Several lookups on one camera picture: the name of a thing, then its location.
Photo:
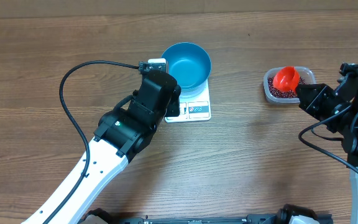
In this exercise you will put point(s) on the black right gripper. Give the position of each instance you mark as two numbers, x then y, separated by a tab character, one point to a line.
319	96

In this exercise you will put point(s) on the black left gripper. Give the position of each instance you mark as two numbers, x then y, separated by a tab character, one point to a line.
173	109

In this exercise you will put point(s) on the white digital kitchen scale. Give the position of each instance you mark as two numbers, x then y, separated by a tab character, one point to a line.
195	105

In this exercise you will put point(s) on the red plastic measuring scoop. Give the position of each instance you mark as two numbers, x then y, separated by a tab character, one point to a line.
286	79

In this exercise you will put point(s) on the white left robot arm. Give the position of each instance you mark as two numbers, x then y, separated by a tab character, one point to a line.
121	134

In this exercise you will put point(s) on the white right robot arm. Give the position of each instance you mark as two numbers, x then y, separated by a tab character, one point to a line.
346	124

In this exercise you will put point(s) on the blue plastic bowl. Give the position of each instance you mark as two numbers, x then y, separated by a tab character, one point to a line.
189	64

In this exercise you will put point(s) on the clear plastic bean container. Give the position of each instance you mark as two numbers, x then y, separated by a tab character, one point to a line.
306	77

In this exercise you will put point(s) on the red adzuki beans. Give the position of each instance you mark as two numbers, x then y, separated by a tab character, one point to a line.
279	94

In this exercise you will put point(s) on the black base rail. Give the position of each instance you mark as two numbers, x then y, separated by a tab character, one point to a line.
287	214

